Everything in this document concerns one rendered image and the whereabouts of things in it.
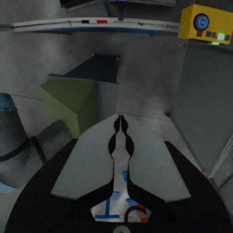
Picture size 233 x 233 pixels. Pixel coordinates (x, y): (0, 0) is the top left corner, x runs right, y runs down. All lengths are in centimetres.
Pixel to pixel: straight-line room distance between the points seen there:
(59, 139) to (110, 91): 30
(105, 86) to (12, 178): 44
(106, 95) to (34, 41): 136
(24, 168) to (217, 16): 71
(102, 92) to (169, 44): 118
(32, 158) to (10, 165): 5
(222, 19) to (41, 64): 167
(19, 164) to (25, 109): 183
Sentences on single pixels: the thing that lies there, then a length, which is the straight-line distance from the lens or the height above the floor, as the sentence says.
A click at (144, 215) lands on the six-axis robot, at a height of 35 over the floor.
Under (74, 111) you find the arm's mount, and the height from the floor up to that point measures 126.
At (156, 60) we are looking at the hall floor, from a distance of 160.
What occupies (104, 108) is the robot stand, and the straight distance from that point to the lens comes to 60.
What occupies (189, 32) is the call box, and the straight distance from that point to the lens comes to 51.
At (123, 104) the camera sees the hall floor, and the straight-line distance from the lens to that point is 170.
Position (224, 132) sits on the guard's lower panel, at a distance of 105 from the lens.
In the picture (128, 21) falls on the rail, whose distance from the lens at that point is 68.
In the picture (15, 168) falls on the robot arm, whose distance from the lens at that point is 39.
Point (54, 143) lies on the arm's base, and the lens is 39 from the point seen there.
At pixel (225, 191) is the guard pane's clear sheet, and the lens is 111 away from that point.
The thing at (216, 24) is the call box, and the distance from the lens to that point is 56.
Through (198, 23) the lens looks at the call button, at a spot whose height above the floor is 108.
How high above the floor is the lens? 153
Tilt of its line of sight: 59 degrees down
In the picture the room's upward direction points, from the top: 178 degrees counter-clockwise
